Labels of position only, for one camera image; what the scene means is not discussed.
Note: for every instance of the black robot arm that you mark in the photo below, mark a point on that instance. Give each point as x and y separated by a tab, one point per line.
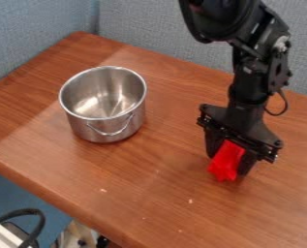
256	33

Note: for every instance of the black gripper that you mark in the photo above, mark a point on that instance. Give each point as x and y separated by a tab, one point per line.
239	123

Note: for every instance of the wooden table leg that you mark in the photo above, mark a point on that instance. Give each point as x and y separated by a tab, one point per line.
77	236

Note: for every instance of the white striped object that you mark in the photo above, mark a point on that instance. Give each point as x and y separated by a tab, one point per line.
12	235

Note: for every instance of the metal pot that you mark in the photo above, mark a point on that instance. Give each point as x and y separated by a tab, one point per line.
103	100

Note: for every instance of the red cross-shaped block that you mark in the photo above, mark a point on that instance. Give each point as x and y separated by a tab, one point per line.
225	161

